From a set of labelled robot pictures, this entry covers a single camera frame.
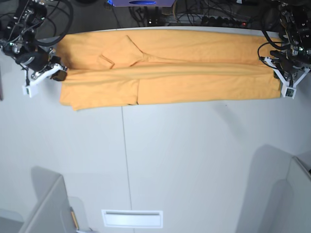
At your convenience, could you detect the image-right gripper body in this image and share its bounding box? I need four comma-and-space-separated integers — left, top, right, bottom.
270, 50, 311, 80

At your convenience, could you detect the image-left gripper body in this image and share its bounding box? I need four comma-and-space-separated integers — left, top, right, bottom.
15, 47, 61, 78

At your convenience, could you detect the orange T-shirt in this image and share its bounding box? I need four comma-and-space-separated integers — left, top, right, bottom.
56, 29, 280, 110

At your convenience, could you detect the black power strip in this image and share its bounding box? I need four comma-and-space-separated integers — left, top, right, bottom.
201, 16, 247, 28

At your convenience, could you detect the blue grey device box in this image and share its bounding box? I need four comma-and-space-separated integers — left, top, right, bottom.
108, 0, 175, 7

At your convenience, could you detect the orange pencil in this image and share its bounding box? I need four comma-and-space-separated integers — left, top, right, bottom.
70, 210, 79, 230

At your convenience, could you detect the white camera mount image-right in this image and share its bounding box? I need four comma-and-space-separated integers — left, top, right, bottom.
261, 57, 311, 99

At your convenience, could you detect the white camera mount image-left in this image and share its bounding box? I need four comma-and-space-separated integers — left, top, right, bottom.
22, 64, 67, 98

